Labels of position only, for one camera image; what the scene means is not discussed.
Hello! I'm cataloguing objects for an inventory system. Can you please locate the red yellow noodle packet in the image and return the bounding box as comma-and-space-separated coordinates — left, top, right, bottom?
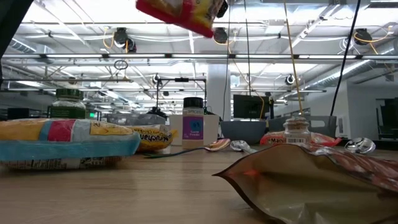
135, 0, 225, 39

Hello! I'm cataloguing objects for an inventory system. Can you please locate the purple label spice bottle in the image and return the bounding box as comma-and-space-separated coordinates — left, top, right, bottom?
182, 96, 205, 149

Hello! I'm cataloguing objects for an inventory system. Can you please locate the iridescent spoon teal handle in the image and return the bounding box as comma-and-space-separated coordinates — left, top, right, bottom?
143, 138, 231, 159

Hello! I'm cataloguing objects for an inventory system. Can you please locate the orange noodle packet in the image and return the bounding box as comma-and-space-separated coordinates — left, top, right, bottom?
259, 130, 342, 147

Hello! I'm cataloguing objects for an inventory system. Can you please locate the green lid glass jar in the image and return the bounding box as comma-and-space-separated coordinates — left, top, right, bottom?
47, 88, 87, 119

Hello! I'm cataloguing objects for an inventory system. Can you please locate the blue yellow noodle packet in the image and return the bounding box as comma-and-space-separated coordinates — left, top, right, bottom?
0, 117, 142, 170

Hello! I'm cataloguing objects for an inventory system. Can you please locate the black computer monitor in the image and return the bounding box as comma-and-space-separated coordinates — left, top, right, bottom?
233, 94, 270, 120

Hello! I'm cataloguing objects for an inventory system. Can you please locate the white plastic bin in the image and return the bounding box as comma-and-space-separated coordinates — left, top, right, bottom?
169, 114, 220, 146

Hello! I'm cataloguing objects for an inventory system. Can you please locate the blue bowl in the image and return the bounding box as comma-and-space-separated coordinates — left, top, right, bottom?
220, 120, 267, 145

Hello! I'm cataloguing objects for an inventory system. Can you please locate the silver metal spoon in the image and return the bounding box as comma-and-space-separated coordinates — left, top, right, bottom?
229, 139, 258, 154

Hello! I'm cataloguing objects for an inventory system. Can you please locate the small cork glass jar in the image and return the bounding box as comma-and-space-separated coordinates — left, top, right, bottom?
282, 116, 311, 144

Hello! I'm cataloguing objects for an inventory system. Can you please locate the brown orange foil pouch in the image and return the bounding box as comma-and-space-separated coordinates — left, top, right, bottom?
212, 142, 398, 224

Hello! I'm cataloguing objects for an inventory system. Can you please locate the small black background monitor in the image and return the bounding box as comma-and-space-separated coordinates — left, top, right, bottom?
7, 108, 30, 118

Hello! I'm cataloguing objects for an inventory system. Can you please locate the black background frame rig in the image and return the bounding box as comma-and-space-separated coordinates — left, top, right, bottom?
155, 77, 208, 116

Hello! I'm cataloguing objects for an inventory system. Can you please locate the yellow cable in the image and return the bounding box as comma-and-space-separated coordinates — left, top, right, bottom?
282, 0, 304, 116

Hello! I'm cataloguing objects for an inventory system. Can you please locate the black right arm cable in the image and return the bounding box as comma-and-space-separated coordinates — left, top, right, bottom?
329, 0, 362, 118

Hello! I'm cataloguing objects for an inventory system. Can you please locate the orange handle metal spoon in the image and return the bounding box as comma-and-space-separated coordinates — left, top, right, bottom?
344, 137, 377, 155

